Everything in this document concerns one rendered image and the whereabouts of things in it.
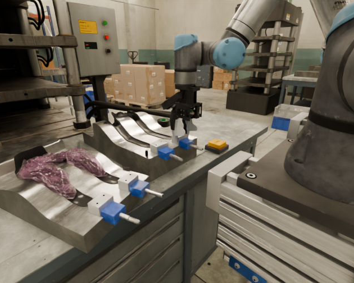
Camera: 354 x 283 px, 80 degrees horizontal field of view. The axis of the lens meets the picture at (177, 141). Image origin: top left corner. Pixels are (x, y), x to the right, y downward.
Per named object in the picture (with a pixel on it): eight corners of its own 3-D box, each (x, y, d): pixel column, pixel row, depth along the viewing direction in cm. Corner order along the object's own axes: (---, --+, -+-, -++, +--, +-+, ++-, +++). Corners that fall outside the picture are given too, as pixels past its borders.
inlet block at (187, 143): (205, 154, 78) (207, 140, 76) (198, 158, 75) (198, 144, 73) (180, 144, 86) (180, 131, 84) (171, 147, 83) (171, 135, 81)
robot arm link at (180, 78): (169, 71, 70) (185, 69, 76) (169, 85, 72) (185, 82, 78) (186, 72, 66) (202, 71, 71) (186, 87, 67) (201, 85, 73)
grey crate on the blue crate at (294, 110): (318, 117, 347) (321, 109, 341) (313, 123, 318) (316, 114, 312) (279, 111, 383) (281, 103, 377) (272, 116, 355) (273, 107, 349)
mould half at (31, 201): (150, 190, 68) (148, 160, 64) (87, 254, 47) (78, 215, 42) (49, 159, 88) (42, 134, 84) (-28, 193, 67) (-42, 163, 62)
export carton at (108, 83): (127, 93, 586) (126, 78, 570) (113, 95, 555) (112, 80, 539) (114, 91, 624) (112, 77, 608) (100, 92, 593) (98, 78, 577)
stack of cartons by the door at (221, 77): (237, 90, 719) (240, 64, 686) (233, 91, 696) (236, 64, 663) (216, 87, 770) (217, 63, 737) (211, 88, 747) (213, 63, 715)
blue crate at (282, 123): (315, 129, 355) (318, 117, 347) (310, 136, 326) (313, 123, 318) (277, 122, 392) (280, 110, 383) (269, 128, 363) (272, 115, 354)
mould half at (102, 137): (196, 156, 90) (198, 127, 85) (150, 182, 73) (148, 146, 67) (128, 129, 121) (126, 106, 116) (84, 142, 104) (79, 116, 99)
